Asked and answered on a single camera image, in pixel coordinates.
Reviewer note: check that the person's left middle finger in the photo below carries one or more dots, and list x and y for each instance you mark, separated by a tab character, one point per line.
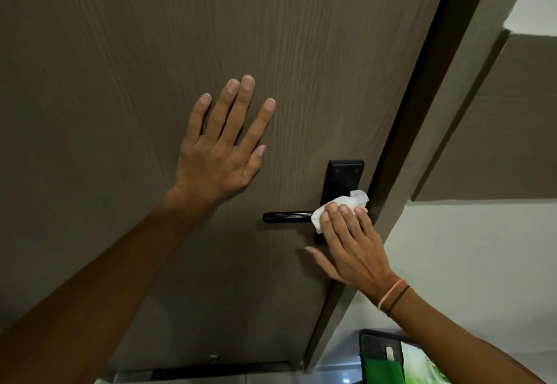
238	107

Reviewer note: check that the black wrist band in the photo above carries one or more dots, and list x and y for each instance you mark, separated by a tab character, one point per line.
399	300

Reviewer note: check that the pink wrist band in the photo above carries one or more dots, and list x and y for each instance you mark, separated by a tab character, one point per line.
390	293

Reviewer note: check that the brown wood grain door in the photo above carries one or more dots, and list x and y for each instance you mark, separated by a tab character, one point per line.
130	48

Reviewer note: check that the green fabric pocket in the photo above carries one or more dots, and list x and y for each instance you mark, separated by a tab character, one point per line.
380	370

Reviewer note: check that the person's left hand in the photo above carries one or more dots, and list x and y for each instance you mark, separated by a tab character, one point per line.
213	161

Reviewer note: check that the person's left thumb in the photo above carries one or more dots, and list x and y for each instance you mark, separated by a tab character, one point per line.
257	161

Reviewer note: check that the person's right middle finger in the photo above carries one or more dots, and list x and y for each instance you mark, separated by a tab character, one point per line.
349	225

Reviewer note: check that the white wipe tissue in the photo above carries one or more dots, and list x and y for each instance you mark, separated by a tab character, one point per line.
337	203

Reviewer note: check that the person's left forearm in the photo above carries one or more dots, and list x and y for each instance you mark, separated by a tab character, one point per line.
95	283

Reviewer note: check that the taupe door frame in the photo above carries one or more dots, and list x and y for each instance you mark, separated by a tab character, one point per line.
444	100

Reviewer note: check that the person's right forearm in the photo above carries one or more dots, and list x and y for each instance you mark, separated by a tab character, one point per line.
452	340

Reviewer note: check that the person's right thumb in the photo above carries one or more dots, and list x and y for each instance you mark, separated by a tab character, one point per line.
324	264

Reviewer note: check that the person's left little finger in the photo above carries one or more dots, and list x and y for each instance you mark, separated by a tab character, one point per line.
198	118

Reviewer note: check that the person's right hand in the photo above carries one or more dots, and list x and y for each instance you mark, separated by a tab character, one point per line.
354	253

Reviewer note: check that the brown wood wall panel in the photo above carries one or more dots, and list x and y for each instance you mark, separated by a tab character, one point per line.
500	135

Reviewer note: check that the green and white packet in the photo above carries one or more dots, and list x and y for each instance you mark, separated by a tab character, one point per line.
422	366

